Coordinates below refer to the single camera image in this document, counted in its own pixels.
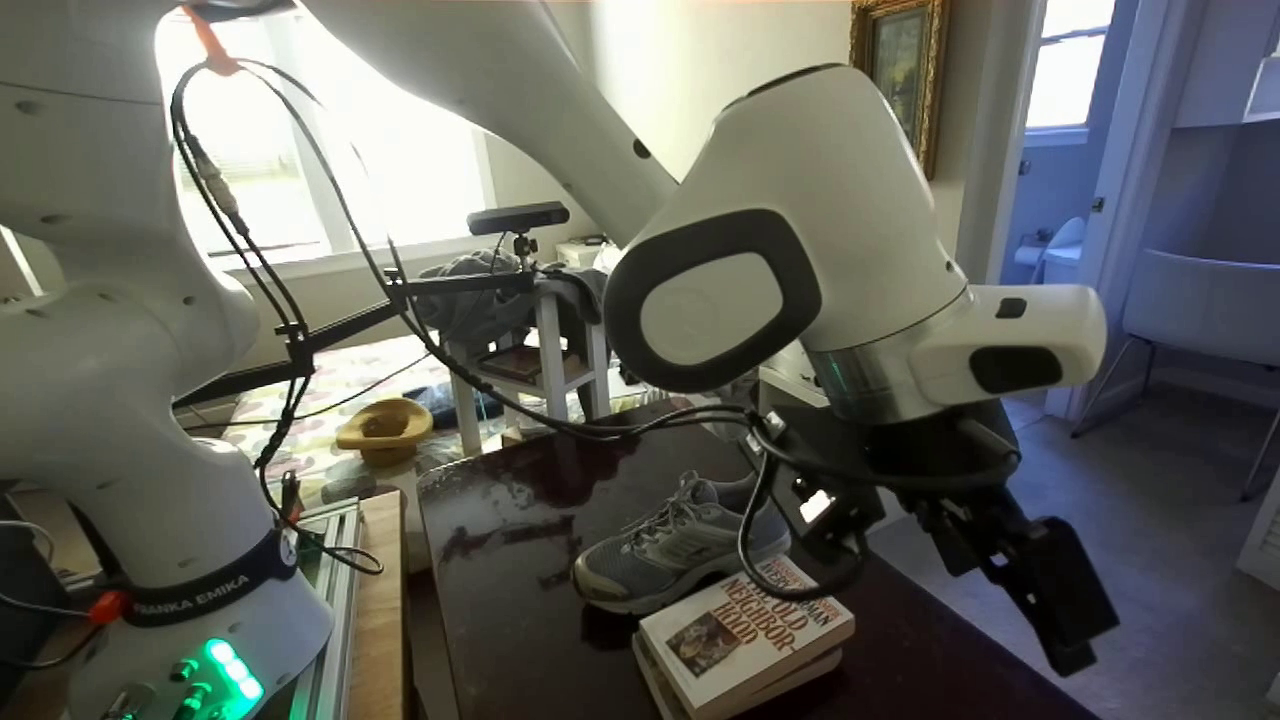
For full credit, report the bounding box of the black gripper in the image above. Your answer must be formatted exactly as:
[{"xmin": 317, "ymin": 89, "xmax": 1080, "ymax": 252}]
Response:
[{"xmin": 795, "ymin": 398, "xmax": 1124, "ymax": 679}]

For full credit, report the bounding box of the grey blue mesh sneaker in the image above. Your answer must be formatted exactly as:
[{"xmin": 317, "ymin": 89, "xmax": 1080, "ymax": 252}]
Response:
[{"xmin": 573, "ymin": 471, "xmax": 790, "ymax": 622}]

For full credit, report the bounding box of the white paperback orange title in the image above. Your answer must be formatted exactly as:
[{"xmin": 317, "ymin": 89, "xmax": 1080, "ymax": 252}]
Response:
[{"xmin": 635, "ymin": 553, "xmax": 859, "ymax": 711}]

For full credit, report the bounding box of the white toilet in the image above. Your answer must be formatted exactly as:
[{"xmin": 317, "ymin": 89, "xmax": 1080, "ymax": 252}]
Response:
[{"xmin": 1004, "ymin": 212, "xmax": 1093, "ymax": 295}]

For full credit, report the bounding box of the white tub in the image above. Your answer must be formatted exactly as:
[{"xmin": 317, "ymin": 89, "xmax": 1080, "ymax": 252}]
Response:
[{"xmin": 1121, "ymin": 243, "xmax": 1280, "ymax": 376}]

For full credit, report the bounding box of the paperback book purple spine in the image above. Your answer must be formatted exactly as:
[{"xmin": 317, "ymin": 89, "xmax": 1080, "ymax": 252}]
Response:
[{"xmin": 627, "ymin": 623, "xmax": 851, "ymax": 720}]

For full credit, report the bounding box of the white door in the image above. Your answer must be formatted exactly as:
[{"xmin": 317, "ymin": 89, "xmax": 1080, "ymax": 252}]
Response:
[{"xmin": 1039, "ymin": 0, "xmax": 1213, "ymax": 427}]

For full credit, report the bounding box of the small bright window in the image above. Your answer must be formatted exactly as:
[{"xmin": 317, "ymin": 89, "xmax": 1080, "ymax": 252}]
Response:
[{"xmin": 1022, "ymin": 0, "xmax": 1121, "ymax": 131}]

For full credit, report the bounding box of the white stool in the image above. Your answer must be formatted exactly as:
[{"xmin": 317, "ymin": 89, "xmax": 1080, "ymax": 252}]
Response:
[{"xmin": 443, "ymin": 273, "xmax": 617, "ymax": 460}]

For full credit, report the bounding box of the gold framed painting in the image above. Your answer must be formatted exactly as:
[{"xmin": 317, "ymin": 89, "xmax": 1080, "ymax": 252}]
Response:
[{"xmin": 849, "ymin": 0, "xmax": 951, "ymax": 183}]

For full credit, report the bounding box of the dark grey cloth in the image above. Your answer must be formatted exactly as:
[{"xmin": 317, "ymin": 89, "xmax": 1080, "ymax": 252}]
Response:
[{"xmin": 402, "ymin": 255, "xmax": 610, "ymax": 352}]

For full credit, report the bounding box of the dark blue cloth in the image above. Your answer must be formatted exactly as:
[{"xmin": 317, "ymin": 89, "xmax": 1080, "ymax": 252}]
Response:
[{"xmin": 394, "ymin": 382, "xmax": 512, "ymax": 431}]

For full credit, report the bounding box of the wooden board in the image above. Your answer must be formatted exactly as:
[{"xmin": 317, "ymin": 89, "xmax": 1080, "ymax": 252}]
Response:
[{"xmin": 346, "ymin": 488, "xmax": 409, "ymax": 720}]

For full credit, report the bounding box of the yellow bowl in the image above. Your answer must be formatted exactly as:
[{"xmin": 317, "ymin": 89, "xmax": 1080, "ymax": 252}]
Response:
[{"xmin": 330, "ymin": 398, "xmax": 439, "ymax": 471}]

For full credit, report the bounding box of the black boom rod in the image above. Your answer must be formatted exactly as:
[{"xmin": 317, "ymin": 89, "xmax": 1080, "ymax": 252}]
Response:
[{"xmin": 170, "ymin": 302, "xmax": 409, "ymax": 414}]

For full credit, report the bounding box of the large bright window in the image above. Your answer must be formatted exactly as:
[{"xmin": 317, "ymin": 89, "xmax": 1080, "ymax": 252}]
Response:
[{"xmin": 153, "ymin": 0, "xmax": 496, "ymax": 265}]

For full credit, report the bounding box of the red round plug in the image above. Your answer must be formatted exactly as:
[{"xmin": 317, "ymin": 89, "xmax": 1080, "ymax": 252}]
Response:
[{"xmin": 84, "ymin": 587, "xmax": 131, "ymax": 634}]

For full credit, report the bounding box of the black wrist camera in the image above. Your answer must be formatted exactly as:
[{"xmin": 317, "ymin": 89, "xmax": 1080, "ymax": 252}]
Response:
[{"xmin": 762, "ymin": 466, "xmax": 887, "ymax": 573}]

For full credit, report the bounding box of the black bar camera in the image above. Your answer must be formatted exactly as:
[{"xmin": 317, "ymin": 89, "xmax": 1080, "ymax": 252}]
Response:
[{"xmin": 465, "ymin": 195, "xmax": 574, "ymax": 265}]

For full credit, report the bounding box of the aluminium rail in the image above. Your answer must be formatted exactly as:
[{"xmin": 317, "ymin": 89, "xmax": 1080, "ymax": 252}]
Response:
[{"xmin": 282, "ymin": 495, "xmax": 373, "ymax": 720}]

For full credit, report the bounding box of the black cable bundle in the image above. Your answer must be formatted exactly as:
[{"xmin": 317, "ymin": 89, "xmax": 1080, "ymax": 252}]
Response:
[{"xmin": 164, "ymin": 57, "xmax": 817, "ymax": 606}]

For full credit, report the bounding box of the orange cable connector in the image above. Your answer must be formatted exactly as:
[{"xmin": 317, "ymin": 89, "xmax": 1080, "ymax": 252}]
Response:
[{"xmin": 175, "ymin": 3, "xmax": 248, "ymax": 81}]

